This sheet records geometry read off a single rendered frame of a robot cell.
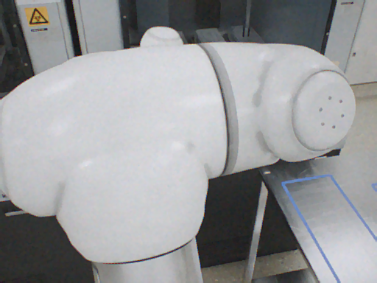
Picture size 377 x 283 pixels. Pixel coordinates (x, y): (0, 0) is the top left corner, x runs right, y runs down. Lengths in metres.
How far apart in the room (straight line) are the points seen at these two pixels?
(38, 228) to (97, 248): 1.11
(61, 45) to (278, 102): 0.87
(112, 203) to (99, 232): 0.03
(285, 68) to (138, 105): 0.12
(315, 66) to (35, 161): 0.23
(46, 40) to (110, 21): 0.17
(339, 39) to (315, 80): 1.02
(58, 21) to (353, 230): 0.89
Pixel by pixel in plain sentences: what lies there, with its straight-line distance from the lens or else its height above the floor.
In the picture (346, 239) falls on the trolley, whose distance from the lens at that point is 1.03.
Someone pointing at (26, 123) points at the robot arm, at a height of 1.40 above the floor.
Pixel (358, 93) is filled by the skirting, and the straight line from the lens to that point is 3.17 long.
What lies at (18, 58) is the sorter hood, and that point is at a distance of 1.15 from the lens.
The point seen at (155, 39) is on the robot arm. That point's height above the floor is 1.21.
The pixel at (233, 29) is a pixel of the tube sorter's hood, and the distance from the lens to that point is 1.17.
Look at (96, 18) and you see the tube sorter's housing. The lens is 1.10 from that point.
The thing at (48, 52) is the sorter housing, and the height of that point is 1.09.
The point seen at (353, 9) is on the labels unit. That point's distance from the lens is 1.34.
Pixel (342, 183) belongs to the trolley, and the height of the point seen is 0.82.
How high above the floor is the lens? 1.59
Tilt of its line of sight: 39 degrees down
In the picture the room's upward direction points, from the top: straight up
